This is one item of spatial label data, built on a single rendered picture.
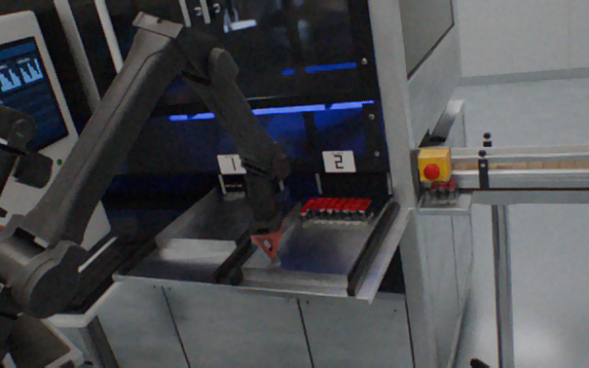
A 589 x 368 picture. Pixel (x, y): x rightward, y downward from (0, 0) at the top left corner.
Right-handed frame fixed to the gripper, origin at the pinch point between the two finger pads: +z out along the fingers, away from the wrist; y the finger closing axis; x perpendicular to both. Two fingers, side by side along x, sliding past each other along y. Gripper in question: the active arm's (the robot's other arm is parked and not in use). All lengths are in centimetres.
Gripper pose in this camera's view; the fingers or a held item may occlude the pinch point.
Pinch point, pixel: (273, 249)
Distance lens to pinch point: 126.8
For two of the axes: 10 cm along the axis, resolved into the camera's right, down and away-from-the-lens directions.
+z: 1.7, 9.1, 3.8
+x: -9.8, 1.1, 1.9
